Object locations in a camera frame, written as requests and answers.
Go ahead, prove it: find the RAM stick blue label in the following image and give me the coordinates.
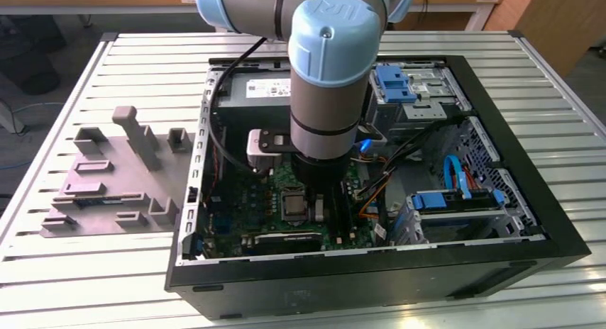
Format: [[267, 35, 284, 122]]
[[51, 191, 144, 208]]

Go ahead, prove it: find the black camera cable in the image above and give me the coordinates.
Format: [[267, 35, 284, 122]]
[[207, 37, 268, 174]]

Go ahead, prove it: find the grey power supply unit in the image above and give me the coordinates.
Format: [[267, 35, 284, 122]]
[[220, 70, 295, 156]]

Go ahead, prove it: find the silver disk bay cage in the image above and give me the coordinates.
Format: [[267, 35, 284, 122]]
[[371, 64, 474, 143]]

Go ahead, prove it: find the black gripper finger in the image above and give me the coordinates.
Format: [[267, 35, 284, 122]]
[[306, 193, 330, 223]]

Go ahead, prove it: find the metal socket cover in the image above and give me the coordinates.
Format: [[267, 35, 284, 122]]
[[279, 191, 311, 222]]

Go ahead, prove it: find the grey parts rack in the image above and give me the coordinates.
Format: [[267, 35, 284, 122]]
[[40, 105, 197, 240]]

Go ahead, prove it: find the black RAM slot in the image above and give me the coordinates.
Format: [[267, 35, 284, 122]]
[[327, 197, 347, 245], [340, 165, 360, 240]]

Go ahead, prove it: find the light blue flat wire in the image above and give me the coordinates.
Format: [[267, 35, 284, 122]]
[[442, 154, 474, 201]]

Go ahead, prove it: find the blue plastic card latch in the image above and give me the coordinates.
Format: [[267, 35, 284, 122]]
[[181, 235, 208, 261]]

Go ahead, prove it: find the black graphics card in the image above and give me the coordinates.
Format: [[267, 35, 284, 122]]
[[239, 230, 324, 256]]

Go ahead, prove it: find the brown wooden cabinet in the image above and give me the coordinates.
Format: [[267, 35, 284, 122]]
[[484, 0, 606, 78]]

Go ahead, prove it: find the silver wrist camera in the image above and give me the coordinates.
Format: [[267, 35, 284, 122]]
[[245, 128, 292, 174]]

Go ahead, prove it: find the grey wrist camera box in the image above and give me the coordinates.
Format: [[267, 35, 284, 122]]
[[354, 125, 388, 152]]

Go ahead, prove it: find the white stand leg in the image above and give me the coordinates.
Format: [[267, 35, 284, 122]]
[[0, 97, 28, 135]]

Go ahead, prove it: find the black sleeved wire bundle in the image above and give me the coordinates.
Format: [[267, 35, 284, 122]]
[[354, 116, 464, 201]]

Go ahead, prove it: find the green motherboard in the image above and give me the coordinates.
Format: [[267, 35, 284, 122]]
[[200, 155, 378, 256]]

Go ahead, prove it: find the black PC case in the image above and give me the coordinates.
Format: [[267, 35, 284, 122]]
[[163, 54, 592, 321]]

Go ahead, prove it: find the blue plastic disk carrier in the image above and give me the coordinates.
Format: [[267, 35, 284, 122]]
[[375, 65, 422, 105]]

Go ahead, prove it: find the hard disk in blue carrier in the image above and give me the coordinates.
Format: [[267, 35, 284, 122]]
[[408, 188, 506, 213]]

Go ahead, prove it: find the silver perforated disk cage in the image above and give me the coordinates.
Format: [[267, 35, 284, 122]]
[[390, 201, 543, 245]]

